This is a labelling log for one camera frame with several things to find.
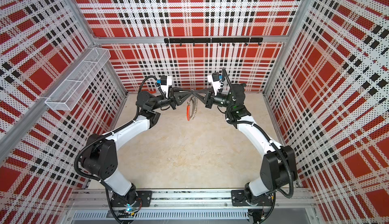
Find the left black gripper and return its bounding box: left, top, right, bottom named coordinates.
left=151, top=87, right=192, bottom=111

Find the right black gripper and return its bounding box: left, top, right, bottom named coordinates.
left=193, top=89, right=234, bottom=111

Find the silver keyring with red handle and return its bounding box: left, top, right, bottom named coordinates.
left=186, top=96, right=198, bottom=121

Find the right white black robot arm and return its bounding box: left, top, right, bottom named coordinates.
left=193, top=69, right=297, bottom=206

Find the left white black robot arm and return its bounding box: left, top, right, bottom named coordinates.
left=74, top=76, right=193, bottom=206

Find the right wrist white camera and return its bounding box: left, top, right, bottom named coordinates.
left=207, top=72, right=224, bottom=95

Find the wrist white camera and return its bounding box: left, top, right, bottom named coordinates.
left=157, top=75, right=172, bottom=98
left=207, top=72, right=224, bottom=95

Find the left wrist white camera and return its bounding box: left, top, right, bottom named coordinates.
left=157, top=75, right=172, bottom=98

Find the black hook rail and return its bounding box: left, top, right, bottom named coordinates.
left=164, top=37, right=263, bottom=46

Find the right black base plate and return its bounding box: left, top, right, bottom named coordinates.
left=231, top=189, right=273, bottom=207

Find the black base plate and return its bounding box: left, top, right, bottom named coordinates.
left=231, top=189, right=273, bottom=207
left=110, top=191, right=153, bottom=208

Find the white wire mesh basket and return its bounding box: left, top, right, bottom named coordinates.
left=45, top=47, right=110, bottom=111

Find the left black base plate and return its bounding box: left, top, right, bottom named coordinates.
left=110, top=191, right=153, bottom=208

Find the aluminium front rail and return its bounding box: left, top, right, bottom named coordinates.
left=65, top=189, right=320, bottom=224

